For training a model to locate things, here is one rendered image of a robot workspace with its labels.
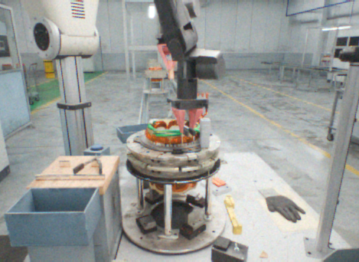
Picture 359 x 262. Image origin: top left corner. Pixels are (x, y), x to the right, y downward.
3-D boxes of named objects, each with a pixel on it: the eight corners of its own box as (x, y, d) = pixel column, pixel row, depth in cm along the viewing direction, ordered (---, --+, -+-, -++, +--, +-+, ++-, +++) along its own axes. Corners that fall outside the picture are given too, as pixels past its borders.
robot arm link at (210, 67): (184, 27, 70) (167, 39, 64) (224, 25, 64) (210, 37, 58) (191, 70, 77) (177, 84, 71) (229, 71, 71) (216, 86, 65)
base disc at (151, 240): (236, 253, 81) (236, 250, 81) (109, 253, 81) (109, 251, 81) (217, 188, 118) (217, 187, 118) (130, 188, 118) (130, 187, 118)
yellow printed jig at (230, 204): (243, 234, 91) (244, 226, 90) (233, 234, 91) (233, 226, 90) (231, 199, 112) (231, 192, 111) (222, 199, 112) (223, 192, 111)
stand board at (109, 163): (104, 194, 66) (103, 186, 66) (27, 195, 66) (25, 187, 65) (119, 162, 85) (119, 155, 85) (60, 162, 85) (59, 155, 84)
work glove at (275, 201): (313, 222, 97) (314, 217, 97) (278, 224, 96) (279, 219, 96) (282, 188, 120) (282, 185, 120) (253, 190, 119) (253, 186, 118)
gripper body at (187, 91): (208, 106, 72) (209, 78, 70) (173, 107, 69) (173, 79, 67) (199, 102, 78) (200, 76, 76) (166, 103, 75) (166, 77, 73)
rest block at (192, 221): (184, 225, 89) (184, 211, 88) (195, 218, 93) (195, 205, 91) (193, 231, 86) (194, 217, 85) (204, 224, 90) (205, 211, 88)
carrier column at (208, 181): (211, 217, 97) (213, 165, 90) (204, 217, 97) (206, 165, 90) (210, 213, 99) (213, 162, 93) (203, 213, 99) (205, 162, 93)
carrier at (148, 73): (150, 89, 408) (149, 69, 399) (173, 90, 395) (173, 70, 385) (137, 93, 374) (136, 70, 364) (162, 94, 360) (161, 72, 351)
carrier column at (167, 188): (171, 238, 86) (171, 181, 80) (164, 238, 86) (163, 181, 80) (171, 233, 88) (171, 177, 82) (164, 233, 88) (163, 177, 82)
